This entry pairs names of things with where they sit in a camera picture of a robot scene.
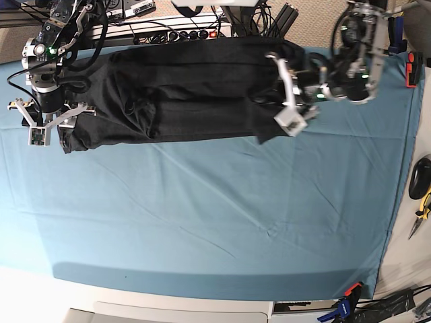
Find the yellow handled pliers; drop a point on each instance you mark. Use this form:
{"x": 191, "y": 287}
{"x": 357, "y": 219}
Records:
{"x": 421, "y": 213}

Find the black T-shirt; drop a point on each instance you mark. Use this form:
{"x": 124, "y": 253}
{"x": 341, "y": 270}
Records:
{"x": 183, "y": 91}

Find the white power strip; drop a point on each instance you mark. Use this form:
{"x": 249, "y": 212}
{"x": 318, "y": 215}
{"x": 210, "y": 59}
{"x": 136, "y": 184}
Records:
{"x": 155, "y": 32}

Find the orange blue spring clamp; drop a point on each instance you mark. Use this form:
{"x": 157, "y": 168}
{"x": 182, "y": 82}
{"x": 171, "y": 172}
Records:
{"x": 345, "y": 306}

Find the black plastic bag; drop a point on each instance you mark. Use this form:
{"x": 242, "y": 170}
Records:
{"x": 379, "y": 311}

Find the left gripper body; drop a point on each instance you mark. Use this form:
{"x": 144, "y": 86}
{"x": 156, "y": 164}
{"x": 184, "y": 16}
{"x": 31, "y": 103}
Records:
{"x": 306, "y": 85}

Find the blue black bar clamp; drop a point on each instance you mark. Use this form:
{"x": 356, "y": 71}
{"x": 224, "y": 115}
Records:
{"x": 387, "y": 36}

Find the teal table cloth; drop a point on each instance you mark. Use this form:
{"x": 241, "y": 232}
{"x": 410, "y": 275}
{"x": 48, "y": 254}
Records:
{"x": 293, "y": 219}

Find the grey foot pedal box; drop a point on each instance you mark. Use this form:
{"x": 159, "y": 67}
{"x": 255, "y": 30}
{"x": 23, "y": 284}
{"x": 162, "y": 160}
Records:
{"x": 114, "y": 9}

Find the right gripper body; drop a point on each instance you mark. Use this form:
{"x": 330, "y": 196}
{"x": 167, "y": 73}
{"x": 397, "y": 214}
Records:
{"x": 51, "y": 112}

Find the black computer mouse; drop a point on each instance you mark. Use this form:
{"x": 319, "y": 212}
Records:
{"x": 420, "y": 179}

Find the black aluminium extrusion frame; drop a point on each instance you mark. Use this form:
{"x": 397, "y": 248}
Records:
{"x": 283, "y": 22}

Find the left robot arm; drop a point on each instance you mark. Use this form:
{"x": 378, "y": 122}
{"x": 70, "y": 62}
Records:
{"x": 351, "y": 71}

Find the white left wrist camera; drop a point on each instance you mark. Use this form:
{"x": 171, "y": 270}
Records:
{"x": 290, "y": 121}

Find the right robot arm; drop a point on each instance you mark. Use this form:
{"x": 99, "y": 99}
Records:
{"x": 50, "y": 73}

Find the orange black clamp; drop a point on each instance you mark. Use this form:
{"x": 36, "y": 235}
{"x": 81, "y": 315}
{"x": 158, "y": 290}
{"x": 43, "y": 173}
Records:
{"x": 413, "y": 69}

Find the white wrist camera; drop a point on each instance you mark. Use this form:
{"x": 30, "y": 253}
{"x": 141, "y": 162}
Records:
{"x": 39, "y": 136}
{"x": 290, "y": 121}

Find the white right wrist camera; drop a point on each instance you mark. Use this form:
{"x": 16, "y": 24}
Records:
{"x": 39, "y": 136}

